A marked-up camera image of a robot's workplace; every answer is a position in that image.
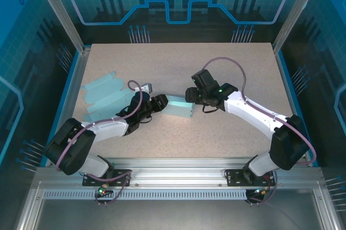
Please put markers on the light blue paper box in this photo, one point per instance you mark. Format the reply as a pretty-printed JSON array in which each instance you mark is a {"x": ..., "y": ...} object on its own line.
[
  {"x": 178, "y": 106},
  {"x": 102, "y": 92}
]

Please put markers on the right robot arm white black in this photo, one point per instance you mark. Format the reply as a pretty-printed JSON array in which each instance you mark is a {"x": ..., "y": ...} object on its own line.
[{"x": 286, "y": 143}]

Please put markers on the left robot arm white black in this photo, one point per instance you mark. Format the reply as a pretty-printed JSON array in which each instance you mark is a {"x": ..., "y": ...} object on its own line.
[{"x": 70, "y": 146}]

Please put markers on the aluminium mounting beam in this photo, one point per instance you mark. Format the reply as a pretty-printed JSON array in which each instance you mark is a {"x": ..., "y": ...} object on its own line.
[{"x": 175, "y": 176}]

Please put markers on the blue table edge strip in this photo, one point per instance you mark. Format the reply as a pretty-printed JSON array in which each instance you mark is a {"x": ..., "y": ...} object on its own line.
[{"x": 286, "y": 84}]

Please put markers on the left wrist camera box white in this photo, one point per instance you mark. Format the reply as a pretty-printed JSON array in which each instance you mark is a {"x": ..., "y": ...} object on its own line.
[{"x": 147, "y": 88}]

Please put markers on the aluminium side rail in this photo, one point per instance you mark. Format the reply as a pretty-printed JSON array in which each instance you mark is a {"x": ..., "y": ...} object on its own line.
[{"x": 78, "y": 78}]

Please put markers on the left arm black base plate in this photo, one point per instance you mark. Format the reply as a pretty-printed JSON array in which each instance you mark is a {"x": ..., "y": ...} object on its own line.
[{"x": 90, "y": 180}]

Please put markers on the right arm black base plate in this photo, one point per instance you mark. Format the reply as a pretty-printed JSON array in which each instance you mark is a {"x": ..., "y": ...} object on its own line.
[{"x": 235, "y": 180}]

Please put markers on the metal bottom frame tray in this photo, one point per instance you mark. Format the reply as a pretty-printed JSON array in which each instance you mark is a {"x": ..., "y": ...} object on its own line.
[{"x": 175, "y": 213}]

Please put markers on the aluminium frame post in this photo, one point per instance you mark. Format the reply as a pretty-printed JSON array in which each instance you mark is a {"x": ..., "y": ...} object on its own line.
[
  {"x": 294, "y": 10},
  {"x": 62, "y": 13}
]

